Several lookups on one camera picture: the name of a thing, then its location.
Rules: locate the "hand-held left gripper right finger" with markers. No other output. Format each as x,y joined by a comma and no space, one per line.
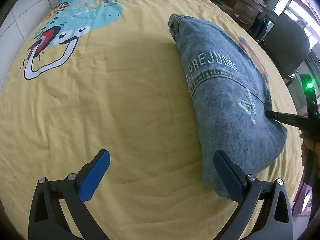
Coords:
227,177

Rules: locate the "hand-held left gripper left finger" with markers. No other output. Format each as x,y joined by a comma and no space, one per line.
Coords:
95,177

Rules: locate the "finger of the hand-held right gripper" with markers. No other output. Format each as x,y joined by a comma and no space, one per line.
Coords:
285,118

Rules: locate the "blue denim jeans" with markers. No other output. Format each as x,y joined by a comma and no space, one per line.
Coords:
220,105

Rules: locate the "person's right hand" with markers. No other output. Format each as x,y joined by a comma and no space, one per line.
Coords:
305,150

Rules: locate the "black office chair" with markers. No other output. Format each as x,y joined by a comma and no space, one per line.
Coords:
287,42

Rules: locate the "yellow printed bed cover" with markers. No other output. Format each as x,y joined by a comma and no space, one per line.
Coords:
112,100

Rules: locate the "window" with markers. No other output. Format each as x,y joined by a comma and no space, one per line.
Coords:
307,12

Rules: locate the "brown wooden drawer cabinet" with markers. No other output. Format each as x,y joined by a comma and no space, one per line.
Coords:
248,11

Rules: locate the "white drawer cabinet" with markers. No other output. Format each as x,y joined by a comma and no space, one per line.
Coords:
22,12

